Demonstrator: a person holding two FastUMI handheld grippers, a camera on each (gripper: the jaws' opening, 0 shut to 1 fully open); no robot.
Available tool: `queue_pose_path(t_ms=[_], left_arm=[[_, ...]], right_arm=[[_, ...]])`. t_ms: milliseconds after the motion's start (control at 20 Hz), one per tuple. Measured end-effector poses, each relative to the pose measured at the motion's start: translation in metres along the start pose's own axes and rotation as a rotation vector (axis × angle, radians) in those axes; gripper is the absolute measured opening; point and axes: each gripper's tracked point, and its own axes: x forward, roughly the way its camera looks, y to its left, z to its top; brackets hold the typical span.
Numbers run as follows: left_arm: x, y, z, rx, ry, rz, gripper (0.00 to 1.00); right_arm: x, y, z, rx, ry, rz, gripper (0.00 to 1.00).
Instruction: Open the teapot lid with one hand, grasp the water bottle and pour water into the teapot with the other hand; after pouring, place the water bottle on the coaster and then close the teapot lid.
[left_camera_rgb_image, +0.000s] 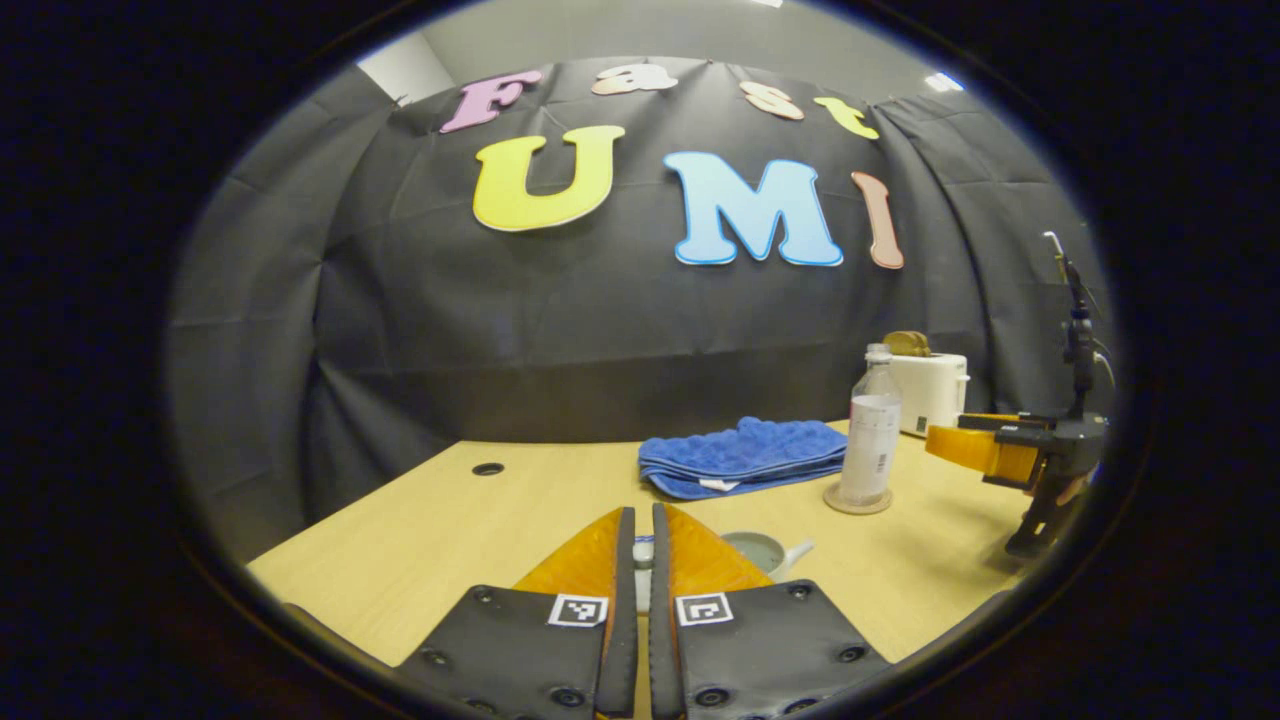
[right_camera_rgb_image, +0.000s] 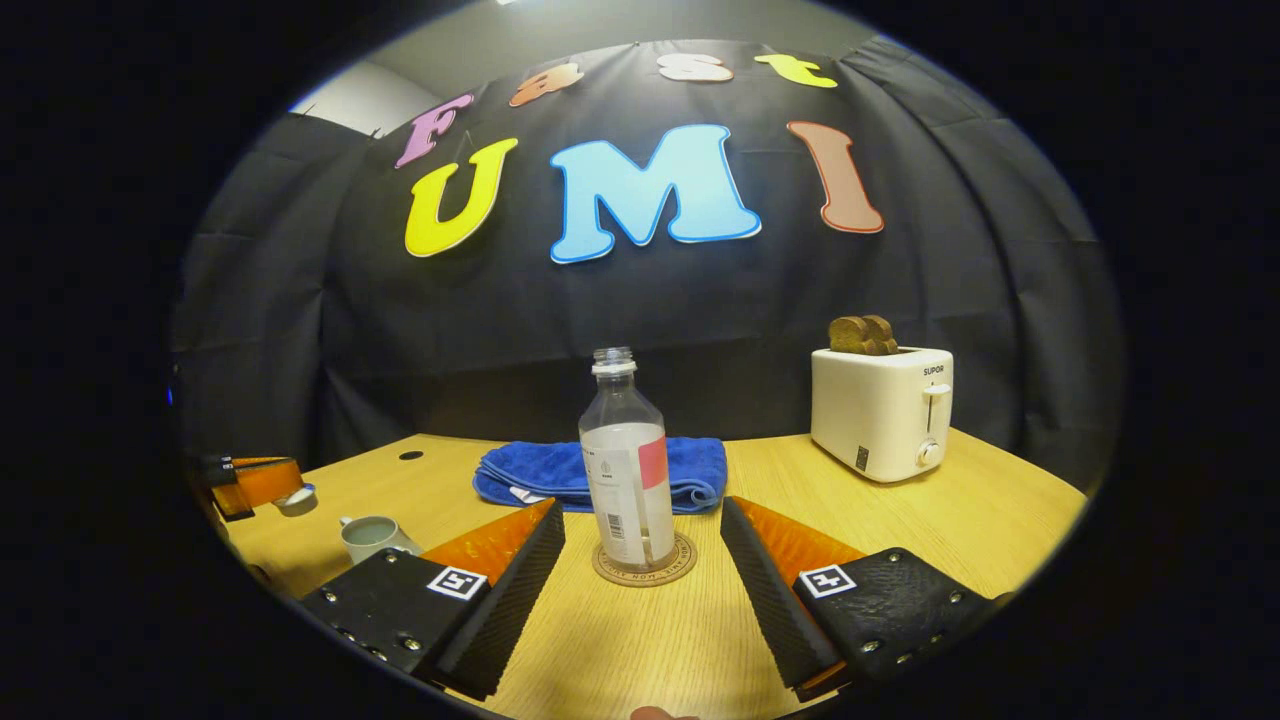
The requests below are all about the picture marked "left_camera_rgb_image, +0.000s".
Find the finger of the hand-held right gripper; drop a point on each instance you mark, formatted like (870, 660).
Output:
(1005, 421)
(965, 447)

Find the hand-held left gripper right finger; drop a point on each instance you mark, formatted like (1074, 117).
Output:
(662, 620)

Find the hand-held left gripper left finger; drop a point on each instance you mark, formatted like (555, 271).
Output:
(622, 620)

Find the clear plastic water bottle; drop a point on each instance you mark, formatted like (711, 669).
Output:
(870, 440)

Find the white ceramic teacup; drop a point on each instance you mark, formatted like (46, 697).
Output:
(765, 552)

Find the round brown coaster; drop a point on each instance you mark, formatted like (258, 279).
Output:
(858, 509)

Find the white toaster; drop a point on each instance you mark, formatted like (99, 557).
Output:
(935, 395)

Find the brown bread slice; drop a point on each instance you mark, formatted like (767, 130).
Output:
(908, 344)

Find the folded blue towel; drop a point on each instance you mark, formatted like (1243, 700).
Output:
(740, 455)

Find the black table grommet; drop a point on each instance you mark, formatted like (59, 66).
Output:
(488, 469)

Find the black backdrop cloth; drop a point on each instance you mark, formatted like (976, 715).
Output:
(600, 330)

